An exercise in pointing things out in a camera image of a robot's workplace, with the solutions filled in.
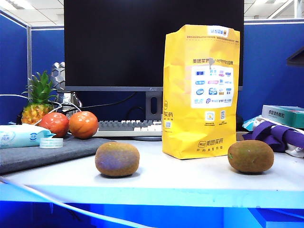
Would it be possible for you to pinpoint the brown fuzzy kiwifruit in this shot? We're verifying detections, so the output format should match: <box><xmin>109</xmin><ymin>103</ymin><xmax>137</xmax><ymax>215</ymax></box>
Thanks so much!
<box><xmin>95</xmin><ymin>142</ymin><xmax>140</xmax><ymax>178</ymax></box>
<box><xmin>227</xmin><ymin>140</ymin><xmax>275</xmax><ymax>173</ymax></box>

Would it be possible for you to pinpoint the yellow printed paper bag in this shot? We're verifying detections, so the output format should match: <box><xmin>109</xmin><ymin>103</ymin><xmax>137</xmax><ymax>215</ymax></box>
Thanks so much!
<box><xmin>162</xmin><ymin>24</ymin><xmax>241</xmax><ymax>160</ymax></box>

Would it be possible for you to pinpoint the grey monitor stand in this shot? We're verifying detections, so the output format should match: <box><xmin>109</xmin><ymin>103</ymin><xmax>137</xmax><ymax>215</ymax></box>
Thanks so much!
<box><xmin>133</xmin><ymin>91</ymin><xmax>164</xmax><ymax>142</ymax></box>

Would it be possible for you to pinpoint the grey and white keyboard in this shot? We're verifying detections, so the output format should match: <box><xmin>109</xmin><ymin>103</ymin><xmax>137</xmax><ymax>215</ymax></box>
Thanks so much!
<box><xmin>93</xmin><ymin>120</ymin><xmax>163</xmax><ymax>138</ymax></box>

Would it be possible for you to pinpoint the red-orange tomato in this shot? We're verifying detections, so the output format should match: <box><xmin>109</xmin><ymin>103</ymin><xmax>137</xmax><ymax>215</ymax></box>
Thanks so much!
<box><xmin>68</xmin><ymin>111</ymin><xmax>99</xmax><ymax>140</ymax></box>
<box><xmin>38</xmin><ymin>112</ymin><xmax>70</xmax><ymax>138</ymax></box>

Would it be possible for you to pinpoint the black computer monitor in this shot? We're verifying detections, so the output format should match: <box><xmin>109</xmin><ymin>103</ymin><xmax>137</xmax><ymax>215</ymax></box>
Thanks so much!
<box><xmin>63</xmin><ymin>0</ymin><xmax>245</xmax><ymax>92</ymax></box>

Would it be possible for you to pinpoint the light blue tissue pack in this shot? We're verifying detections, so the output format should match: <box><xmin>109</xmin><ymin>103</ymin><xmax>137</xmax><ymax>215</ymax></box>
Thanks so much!
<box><xmin>242</xmin><ymin>115</ymin><xmax>264</xmax><ymax>132</ymax></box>

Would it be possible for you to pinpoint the clear tape roll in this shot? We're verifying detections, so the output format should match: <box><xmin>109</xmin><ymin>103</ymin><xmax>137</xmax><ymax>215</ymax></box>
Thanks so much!
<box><xmin>39</xmin><ymin>137</ymin><xmax>64</xmax><ymax>149</ymax></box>

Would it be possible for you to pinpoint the dark grey felt mat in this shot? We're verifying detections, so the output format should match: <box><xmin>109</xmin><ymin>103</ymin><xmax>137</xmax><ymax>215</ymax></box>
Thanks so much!
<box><xmin>0</xmin><ymin>134</ymin><xmax>116</xmax><ymax>175</ymax></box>

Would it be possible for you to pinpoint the small pineapple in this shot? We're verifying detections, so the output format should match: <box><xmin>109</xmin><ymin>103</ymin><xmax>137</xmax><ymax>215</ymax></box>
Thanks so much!
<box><xmin>21</xmin><ymin>70</ymin><xmax>58</xmax><ymax>125</ymax></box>

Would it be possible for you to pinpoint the purple cloth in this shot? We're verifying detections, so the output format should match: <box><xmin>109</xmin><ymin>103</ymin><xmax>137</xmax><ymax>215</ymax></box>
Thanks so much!
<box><xmin>242</xmin><ymin>120</ymin><xmax>304</xmax><ymax>153</ymax></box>

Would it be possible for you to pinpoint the teal medicine box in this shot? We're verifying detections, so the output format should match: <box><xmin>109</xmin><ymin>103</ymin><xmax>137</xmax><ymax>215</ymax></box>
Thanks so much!
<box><xmin>261</xmin><ymin>104</ymin><xmax>304</xmax><ymax>129</ymax></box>

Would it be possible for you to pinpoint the blue wet wipes pack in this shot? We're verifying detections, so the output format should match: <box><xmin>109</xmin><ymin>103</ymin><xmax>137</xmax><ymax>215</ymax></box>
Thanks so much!
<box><xmin>0</xmin><ymin>123</ymin><xmax>57</xmax><ymax>150</ymax></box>

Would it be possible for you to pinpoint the black cable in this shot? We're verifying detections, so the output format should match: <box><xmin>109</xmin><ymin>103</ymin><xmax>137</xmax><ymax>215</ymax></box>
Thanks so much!
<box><xmin>64</xmin><ymin>91</ymin><xmax>138</xmax><ymax>114</ymax></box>

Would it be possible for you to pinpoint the white thin cable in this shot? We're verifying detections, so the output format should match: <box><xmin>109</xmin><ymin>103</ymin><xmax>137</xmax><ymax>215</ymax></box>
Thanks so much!
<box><xmin>0</xmin><ymin>94</ymin><xmax>82</xmax><ymax>126</ymax></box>

